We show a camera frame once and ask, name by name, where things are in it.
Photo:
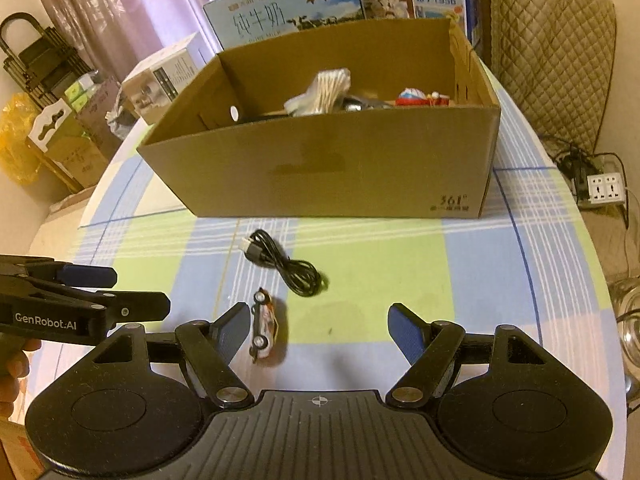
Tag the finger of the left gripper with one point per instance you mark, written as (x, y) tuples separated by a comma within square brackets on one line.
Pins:
[(132, 306), (58, 272)]

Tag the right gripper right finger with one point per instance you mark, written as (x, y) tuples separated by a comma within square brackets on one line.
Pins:
[(431, 350)]

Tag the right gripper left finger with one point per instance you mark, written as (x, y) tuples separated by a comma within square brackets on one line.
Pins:
[(207, 349)]

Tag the white toy car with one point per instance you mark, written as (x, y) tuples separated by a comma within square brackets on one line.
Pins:
[(264, 326)]

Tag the cotton swabs pack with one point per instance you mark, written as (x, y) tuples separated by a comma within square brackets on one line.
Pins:
[(324, 95)]

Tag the red Doraemon toy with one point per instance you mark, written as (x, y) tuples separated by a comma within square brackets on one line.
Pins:
[(416, 97)]

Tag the silver foil bag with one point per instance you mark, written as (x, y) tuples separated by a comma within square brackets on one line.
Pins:
[(350, 103)]

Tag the person's left hand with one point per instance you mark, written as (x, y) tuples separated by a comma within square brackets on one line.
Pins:
[(14, 366)]

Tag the yellow plastic bag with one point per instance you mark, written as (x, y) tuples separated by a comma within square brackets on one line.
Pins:
[(17, 160)]

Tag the checkered table cloth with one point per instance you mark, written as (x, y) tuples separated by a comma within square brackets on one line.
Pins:
[(527, 261)]

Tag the cardboard boxes pile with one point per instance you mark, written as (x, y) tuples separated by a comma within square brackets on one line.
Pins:
[(77, 140)]

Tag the black folding cart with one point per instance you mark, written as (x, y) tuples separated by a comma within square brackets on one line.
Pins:
[(46, 68)]

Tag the steel kettle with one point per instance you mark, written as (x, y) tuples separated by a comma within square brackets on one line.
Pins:
[(625, 296)]

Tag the white appliance box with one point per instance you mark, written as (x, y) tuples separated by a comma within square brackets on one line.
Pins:
[(156, 81)]

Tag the brown cardboard box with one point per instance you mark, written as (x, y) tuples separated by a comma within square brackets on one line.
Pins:
[(227, 148)]

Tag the white power strip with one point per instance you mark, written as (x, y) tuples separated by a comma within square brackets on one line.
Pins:
[(605, 189)]

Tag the pink curtain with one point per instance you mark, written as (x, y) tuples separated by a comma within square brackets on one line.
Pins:
[(150, 0)]

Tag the quilted beige chair cover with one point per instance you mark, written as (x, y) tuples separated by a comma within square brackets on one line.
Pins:
[(555, 58)]

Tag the light blue milk carton box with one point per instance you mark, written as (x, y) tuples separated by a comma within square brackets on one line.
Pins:
[(236, 23)]

